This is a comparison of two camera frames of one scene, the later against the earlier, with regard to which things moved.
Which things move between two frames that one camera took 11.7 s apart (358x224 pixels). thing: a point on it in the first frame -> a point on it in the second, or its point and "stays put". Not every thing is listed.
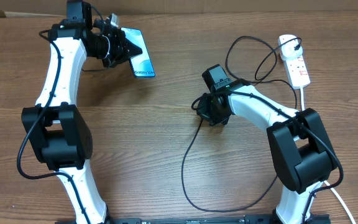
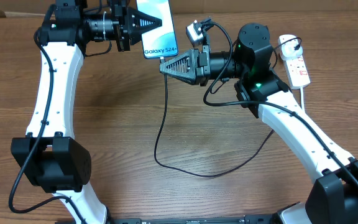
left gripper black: (121, 53) -> (137, 18)
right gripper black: (204, 113) -> (202, 71)
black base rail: (192, 220) stays put
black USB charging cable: (213, 210) -> (235, 163)
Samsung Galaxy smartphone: (142, 65) -> (161, 41)
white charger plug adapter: (287, 50) stays put
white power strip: (297, 69) stays put
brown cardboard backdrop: (58, 9) stays put
